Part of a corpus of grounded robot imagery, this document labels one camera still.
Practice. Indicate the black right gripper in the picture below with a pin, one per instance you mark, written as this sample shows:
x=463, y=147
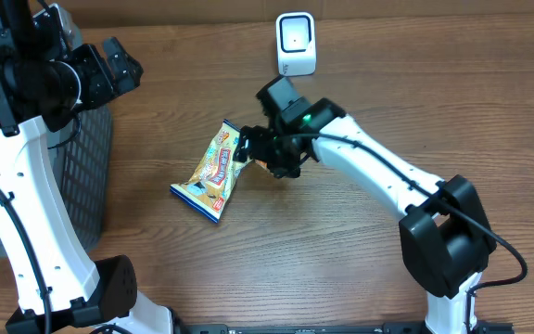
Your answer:
x=250, y=145

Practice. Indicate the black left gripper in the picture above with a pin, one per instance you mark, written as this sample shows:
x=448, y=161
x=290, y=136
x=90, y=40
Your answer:
x=104, y=84

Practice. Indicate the small orange box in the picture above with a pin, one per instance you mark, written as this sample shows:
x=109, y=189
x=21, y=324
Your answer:
x=263, y=165

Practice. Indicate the yellow snack bag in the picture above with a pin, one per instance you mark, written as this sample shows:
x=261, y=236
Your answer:
x=213, y=181

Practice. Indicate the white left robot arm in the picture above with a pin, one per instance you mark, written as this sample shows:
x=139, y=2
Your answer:
x=58, y=284

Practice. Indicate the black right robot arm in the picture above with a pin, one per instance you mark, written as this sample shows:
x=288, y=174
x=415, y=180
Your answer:
x=445, y=236

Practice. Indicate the white barcode scanner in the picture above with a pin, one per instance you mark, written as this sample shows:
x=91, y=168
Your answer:
x=296, y=44

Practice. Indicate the grey plastic shopping basket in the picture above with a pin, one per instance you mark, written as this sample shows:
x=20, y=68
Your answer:
x=81, y=185

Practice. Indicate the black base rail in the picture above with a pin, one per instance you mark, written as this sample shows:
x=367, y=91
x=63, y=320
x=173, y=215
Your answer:
x=388, y=328

